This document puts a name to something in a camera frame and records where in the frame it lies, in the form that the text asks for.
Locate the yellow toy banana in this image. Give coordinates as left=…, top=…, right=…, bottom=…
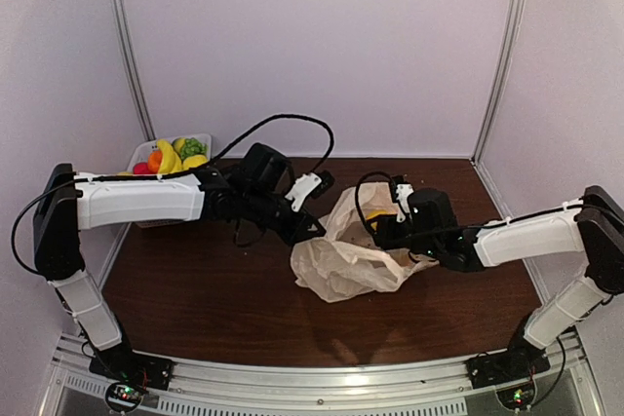
left=156, top=139, right=182, bottom=174

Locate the right round circuit board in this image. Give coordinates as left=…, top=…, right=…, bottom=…
left=496, top=381, right=536, bottom=411

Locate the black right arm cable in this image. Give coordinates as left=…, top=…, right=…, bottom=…
left=354, top=170, right=624, bottom=405

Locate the round circuit board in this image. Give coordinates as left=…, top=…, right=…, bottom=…
left=104, top=382, right=146, bottom=412
left=496, top=381, right=536, bottom=411

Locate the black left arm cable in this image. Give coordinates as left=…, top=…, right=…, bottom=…
left=10, top=113, right=336, bottom=276

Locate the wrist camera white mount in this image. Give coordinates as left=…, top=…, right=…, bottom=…
left=390, top=175, right=413, bottom=223
left=285, top=170, right=335, bottom=212

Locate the red toy fruit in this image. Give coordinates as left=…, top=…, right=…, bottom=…
left=133, top=162, right=152, bottom=175

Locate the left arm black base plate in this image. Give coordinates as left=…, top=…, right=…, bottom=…
left=89, top=349, right=174, bottom=391

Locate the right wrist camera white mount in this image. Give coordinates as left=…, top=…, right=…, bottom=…
left=390, top=175, right=413, bottom=223

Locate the yellow toy mango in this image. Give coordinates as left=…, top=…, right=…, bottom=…
left=366, top=210, right=387, bottom=231

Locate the white perforated plastic basket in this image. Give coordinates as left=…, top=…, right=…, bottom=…
left=128, top=133, right=212, bottom=229

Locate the aluminium front rail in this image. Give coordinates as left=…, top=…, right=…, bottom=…
left=48, top=322, right=605, bottom=416

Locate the left round circuit board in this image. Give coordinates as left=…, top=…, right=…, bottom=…
left=104, top=382, right=146, bottom=412

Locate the green toy grape bunch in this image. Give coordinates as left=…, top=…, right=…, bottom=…
left=179, top=137, right=208, bottom=161

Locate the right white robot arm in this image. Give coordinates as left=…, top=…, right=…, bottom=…
left=363, top=184, right=623, bottom=379

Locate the orange toy fruit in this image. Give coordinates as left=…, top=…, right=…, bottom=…
left=146, top=150, right=163, bottom=173

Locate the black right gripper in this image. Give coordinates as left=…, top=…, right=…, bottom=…
left=366, top=214, right=442, bottom=261

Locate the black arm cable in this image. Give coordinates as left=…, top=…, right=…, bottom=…
left=10, top=113, right=336, bottom=276
left=354, top=170, right=624, bottom=405

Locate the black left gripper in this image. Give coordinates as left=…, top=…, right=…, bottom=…
left=242, top=186, right=326, bottom=246

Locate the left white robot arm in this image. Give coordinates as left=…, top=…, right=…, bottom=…
left=33, top=143, right=333, bottom=382

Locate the cream printed plastic bag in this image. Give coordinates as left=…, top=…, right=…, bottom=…
left=290, top=182, right=439, bottom=303

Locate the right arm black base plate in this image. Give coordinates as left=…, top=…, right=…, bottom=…
left=465, top=349, right=551, bottom=389

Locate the right aluminium frame post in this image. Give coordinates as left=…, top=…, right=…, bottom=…
left=471, top=0, right=526, bottom=166

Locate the yellow green toy fruit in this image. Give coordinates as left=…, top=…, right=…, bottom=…
left=172, top=137, right=186, bottom=153

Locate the large yellow toy lemon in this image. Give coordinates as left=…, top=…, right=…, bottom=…
left=182, top=154, right=209, bottom=170

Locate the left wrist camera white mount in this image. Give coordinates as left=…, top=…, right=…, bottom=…
left=285, top=170, right=335, bottom=212

